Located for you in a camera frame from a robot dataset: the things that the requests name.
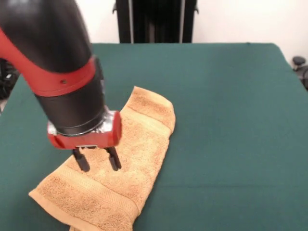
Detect tan terry towel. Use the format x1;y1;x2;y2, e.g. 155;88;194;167
28;86;178;231

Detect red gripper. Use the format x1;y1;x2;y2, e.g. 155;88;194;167
47;111;123;172

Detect dark green tablecloth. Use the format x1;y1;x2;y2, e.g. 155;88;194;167
0;42;308;231

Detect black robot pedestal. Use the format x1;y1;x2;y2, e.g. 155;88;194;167
112;0;199;44

